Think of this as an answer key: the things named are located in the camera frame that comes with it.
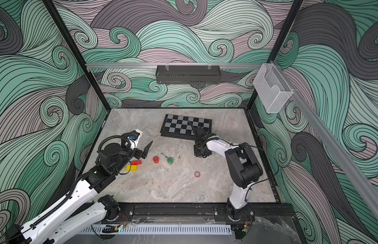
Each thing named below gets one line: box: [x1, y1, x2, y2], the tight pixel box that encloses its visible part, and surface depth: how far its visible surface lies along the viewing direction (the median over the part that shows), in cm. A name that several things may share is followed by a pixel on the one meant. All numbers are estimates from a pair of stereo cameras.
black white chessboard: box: [160, 113, 213, 140], surface depth 106 cm
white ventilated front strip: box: [80, 224, 233, 236], surface depth 71 cm
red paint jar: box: [152, 155, 160, 164], surface depth 92 cm
